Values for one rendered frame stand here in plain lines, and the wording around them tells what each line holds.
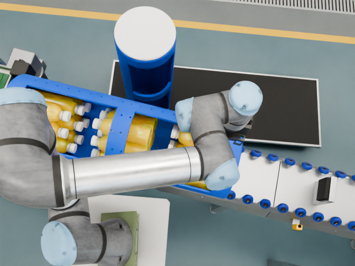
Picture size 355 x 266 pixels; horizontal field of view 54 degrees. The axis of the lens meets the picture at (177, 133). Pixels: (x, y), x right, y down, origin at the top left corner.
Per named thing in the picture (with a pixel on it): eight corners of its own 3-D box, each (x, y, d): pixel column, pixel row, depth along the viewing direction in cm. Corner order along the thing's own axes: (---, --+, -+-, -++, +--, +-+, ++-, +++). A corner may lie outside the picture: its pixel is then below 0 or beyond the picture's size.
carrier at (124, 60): (120, 102, 240) (147, 131, 235) (100, 30, 156) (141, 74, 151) (151, 77, 246) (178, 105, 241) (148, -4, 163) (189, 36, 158)
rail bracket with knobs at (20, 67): (30, 90, 159) (22, 81, 149) (15, 86, 159) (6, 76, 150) (38, 71, 162) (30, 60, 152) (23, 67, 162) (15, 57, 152)
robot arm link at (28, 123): (54, 233, 106) (-34, 151, 58) (51, 187, 113) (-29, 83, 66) (94, 224, 107) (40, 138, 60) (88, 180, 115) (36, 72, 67)
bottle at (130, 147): (148, 154, 137) (99, 142, 137) (150, 140, 132) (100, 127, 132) (143, 167, 131) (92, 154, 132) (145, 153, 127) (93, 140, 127)
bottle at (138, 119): (156, 118, 132) (105, 105, 132) (151, 136, 131) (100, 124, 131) (157, 120, 139) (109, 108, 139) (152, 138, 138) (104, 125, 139)
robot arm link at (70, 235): (81, 269, 103) (38, 273, 93) (76, 226, 110) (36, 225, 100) (105, 257, 97) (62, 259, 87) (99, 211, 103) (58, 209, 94)
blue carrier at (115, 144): (219, 202, 144) (234, 194, 117) (17, 151, 146) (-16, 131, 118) (232, 139, 153) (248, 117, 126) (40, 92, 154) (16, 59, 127)
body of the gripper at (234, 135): (239, 147, 101) (250, 135, 89) (211, 140, 101) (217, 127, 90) (244, 123, 103) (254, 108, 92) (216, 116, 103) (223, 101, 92)
